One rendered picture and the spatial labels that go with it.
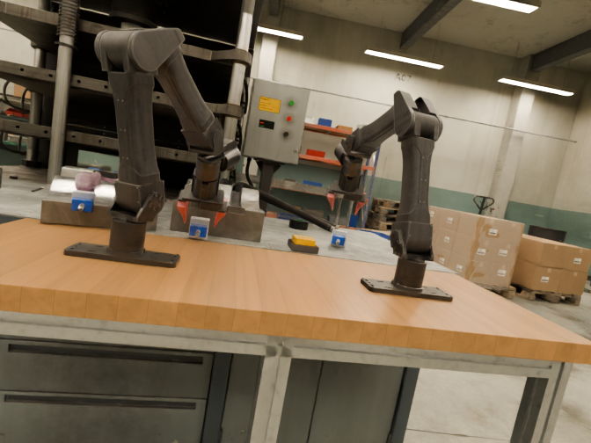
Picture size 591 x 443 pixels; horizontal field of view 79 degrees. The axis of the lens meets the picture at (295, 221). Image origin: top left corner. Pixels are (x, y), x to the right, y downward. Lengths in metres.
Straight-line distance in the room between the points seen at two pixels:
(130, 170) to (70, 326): 0.28
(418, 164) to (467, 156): 7.99
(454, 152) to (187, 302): 8.31
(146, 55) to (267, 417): 0.65
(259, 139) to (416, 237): 1.27
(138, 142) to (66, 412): 0.88
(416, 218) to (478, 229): 3.84
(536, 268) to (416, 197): 4.55
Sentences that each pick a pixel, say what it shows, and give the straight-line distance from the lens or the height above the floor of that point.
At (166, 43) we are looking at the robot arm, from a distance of 0.74.
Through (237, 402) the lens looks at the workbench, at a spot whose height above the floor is 0.29.
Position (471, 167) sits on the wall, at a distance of 8.89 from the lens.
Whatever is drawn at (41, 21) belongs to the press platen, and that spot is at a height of 1.49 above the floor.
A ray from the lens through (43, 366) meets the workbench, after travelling 1.29.
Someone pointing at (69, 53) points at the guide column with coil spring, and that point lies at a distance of 2.00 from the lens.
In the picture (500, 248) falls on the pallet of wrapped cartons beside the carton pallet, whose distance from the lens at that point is 4.87.
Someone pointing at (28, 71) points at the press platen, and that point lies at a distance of 2.09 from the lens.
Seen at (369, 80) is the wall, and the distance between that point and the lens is 8.21.
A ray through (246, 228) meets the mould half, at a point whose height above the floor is 0.84.
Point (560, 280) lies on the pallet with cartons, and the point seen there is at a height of 0.30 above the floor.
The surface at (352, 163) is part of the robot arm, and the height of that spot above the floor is 1.08.
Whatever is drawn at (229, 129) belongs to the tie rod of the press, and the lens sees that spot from 1.80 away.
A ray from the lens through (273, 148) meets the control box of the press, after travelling 1.93.
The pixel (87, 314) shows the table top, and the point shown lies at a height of 0.77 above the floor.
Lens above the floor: 1.01
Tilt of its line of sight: 7 degrees down
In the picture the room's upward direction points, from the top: 10 degrees clockwise
